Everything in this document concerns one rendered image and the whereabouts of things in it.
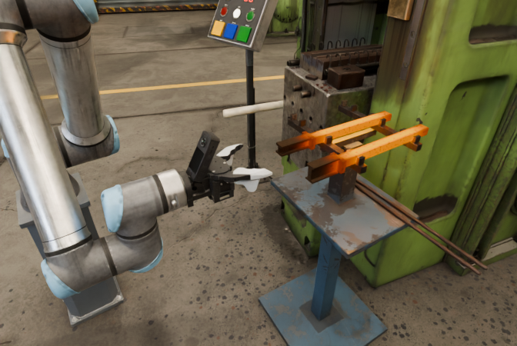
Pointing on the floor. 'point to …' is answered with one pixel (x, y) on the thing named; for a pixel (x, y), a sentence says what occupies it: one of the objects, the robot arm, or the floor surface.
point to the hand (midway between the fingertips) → (257, 155)
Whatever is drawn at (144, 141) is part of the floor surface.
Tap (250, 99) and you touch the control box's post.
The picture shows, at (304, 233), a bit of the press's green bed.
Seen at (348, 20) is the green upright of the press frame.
